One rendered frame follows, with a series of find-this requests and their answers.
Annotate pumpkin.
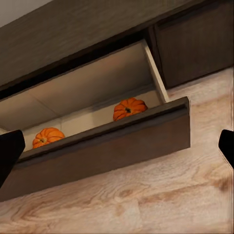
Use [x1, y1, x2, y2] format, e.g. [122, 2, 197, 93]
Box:
[113, 97, 148, 121]
[33, 128, 65, 149]

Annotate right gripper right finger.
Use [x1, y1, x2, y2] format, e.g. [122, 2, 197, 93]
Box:
[218, 129, 234, 169]

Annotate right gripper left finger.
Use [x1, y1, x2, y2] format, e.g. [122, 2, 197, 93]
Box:
[0, 130, 25, 188]

